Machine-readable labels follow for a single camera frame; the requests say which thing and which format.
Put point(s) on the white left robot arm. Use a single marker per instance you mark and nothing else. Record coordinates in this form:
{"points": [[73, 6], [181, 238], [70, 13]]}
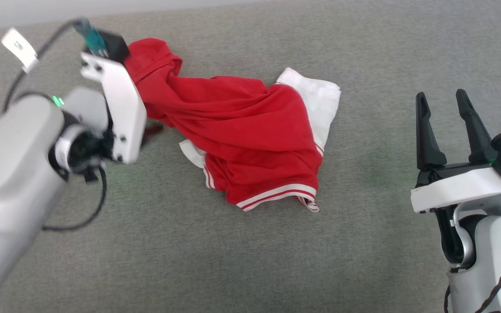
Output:
{"points": [[11, 174]]}

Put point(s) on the grey fabric sofa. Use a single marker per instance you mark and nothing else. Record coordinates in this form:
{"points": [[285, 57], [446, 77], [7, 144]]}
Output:
{"points": [[276, 261]]}

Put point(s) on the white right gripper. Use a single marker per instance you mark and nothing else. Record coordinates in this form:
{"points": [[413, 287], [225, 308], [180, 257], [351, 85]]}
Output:
{"points": [[459, 189]]}

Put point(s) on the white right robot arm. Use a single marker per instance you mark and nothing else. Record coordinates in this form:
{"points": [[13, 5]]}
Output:
{"points": [[489, 269]]}

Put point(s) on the red and white jersey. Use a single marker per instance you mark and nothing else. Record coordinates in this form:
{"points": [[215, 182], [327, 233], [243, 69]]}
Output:
{"points": [[242, 130]]}

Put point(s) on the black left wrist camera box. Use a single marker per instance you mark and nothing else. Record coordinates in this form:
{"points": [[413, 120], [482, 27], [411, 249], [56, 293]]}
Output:
{"points": [[115, 45]]}

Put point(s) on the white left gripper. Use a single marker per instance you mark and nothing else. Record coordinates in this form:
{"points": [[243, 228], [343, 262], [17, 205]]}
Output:
{"points": [[124, 113]]}

